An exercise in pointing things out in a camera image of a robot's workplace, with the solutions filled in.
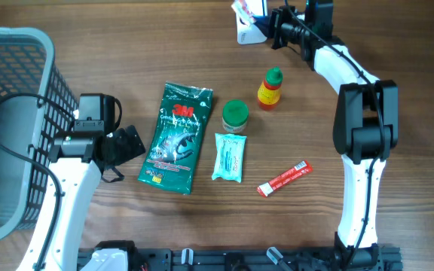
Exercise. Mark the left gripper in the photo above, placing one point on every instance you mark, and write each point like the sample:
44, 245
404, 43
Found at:
131, 142

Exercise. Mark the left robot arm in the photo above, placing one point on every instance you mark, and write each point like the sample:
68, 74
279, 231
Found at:
78, 158

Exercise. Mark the red sauce bottle green cap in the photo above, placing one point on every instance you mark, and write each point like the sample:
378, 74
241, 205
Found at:
269, 92

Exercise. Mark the white barcode scanner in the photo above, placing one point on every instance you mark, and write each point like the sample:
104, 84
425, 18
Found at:
251, 34

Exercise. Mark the light green wipes pack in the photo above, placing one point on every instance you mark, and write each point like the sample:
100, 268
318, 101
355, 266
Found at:
229, 157

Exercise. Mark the grey plastic shopping basket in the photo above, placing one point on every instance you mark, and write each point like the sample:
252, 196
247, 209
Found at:
35, 103

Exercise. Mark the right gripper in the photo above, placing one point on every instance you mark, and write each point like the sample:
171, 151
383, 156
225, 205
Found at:
273, 20

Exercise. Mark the red small box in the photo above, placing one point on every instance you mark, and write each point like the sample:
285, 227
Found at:
241, 9

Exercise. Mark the green 3M glove packet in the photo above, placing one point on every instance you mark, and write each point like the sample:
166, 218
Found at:
174, 151

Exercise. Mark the red snack packet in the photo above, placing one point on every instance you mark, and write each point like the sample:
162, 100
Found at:
297, 171

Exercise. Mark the green lid small jar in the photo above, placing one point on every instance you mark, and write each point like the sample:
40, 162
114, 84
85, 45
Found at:
235, 116

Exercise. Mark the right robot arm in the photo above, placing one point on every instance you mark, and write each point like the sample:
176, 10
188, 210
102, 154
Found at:
365, 130

